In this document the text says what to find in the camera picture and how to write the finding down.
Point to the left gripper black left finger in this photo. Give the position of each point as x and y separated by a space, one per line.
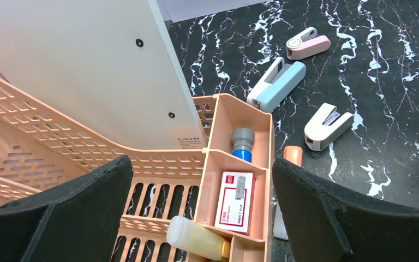
74 221

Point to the red white staples box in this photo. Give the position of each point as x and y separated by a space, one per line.
235 202

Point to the white folder board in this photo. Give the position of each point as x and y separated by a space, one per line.
110 65

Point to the orange mesh file rack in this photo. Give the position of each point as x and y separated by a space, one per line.
41 149

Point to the grey blue capped bottle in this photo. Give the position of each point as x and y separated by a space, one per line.
242 141

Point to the orange capped glue stick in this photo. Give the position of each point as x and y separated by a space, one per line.
294 154

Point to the pink mini stapler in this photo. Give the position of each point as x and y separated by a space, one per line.
307 43

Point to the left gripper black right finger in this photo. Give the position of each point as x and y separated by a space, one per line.
329 222

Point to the blue white stapler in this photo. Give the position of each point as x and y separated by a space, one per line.
276 83

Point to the yellow liquid glue bottle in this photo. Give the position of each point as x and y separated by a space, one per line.
191 237

